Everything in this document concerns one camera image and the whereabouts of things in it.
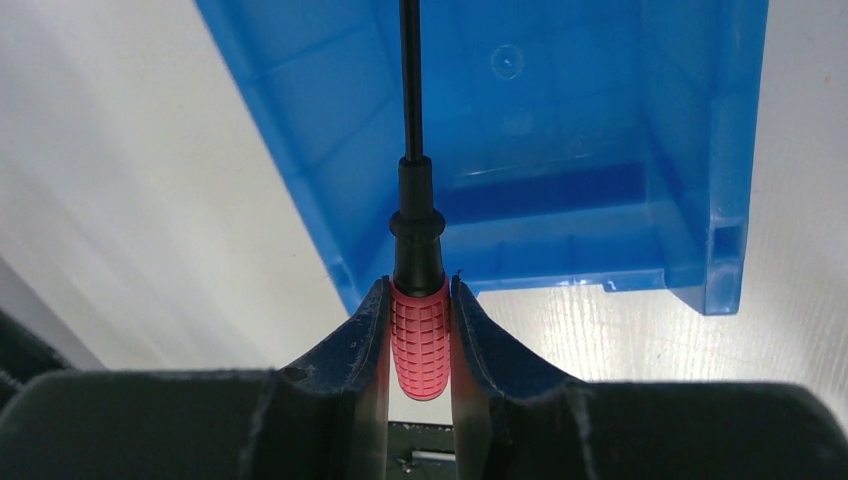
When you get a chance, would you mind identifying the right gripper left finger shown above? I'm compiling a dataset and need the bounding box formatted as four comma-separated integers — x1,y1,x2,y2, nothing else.
1,278,390,479

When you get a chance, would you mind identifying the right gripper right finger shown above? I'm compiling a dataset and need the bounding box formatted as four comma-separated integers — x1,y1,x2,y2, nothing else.
451,278,847,479

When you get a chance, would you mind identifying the red-handled black screwdriver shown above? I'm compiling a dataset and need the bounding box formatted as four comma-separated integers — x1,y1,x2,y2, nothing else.
389,1,451,401

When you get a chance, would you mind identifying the blue plastic storage bin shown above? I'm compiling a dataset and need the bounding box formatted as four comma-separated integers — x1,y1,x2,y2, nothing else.
198,1,769,315

